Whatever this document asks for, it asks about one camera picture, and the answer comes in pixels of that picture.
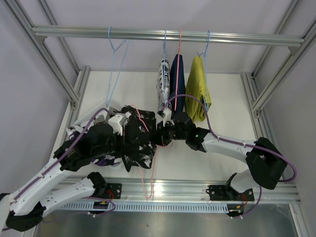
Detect aluminium front rail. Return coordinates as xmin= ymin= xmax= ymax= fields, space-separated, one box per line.
xmin=31 ymin=176 xmax=302 ymax=205

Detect navy blue trousers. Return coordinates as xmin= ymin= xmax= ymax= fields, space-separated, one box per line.
xmin=169 ymin=54 xmax=186 ymax=113

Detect aluminium hanging rail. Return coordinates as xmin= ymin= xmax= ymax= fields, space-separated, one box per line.
xmin=32 ymin=25 xmax=305 ymax=47

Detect white plastic basket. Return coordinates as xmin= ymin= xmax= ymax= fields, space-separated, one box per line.
xmin=68 ymin=102 xmax=120 ymax=134

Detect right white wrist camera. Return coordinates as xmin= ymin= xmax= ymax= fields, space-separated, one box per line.
xmin=158 ymin=107 xmax=172 ymax=127

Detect yellow green trousers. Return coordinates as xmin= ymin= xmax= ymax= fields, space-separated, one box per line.
xmin=185 ymin=56 xmax=212 ymax=122

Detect purple camouflage trousers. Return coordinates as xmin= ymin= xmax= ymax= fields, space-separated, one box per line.
xmin=66 ymin=125 xmax=123 ymax=169

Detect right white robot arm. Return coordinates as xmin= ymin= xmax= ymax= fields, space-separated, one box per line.
xmin=153 ymin=109 xmax=287 ymax=200

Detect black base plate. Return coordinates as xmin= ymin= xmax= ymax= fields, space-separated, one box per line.
xmin=205 ymin=185 xmax=255 ymax=201
xmin=101 ymin=183 xmax=122 ymax=200

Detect grey slotted cable duct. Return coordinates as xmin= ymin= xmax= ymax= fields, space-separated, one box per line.
xmin=59 ymin=200 xmax=229 ymax=213

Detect pink hanger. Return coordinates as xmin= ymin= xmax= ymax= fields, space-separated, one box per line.
xmin=174 ymin=29 xmax=182 ymax=112
xmin=131 ymin=105 xmax=159 ymax=200

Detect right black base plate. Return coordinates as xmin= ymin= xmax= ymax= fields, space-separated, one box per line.
xmin=205 ymin=185 xmax=255 ymax=201

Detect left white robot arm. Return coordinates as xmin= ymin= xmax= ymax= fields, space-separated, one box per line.
xmin=0 ymin=122 xmax=121 ymax=232

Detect white black lettered trousers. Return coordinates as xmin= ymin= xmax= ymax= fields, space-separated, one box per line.
xmin=156 ymin=58 xmax=170 ymax=111

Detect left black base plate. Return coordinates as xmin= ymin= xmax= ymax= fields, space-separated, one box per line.
xmin=101 ymin=183 xmax=122 ymax=200

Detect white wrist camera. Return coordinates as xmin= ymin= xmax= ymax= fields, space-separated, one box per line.
xmin=108 ymin=113 xmax=128 ymax=136
xmin=158 ymin=107 xmax=172 ymax=127

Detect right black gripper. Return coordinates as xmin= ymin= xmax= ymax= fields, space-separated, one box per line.
xmin=150 ymin=120 xmax=188 ymax=147

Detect light blue hanger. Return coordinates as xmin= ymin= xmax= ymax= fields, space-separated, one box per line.
xmin=161 ymin=29 xmax=168 ymax=63
xmin=106 ymin=26 xmax=130 ymax=106
xmin=197 ymin=30 xmax=211 ymax=112

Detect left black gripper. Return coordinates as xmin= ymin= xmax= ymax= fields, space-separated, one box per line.
xmin=93 ymin=128 xmax=135 ymax=158

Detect black white patterned trousers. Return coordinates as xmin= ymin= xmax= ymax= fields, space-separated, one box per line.
xmin=119 ymin=105 xmax=157 ymax=172

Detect aluminium frame posts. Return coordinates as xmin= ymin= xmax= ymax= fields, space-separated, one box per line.
xmin=0 ymin=0 xmax=316 ymax=183

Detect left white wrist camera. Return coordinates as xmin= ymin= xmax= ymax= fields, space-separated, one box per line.
xmin=108 ymin=113 xmax=128 ymax=136

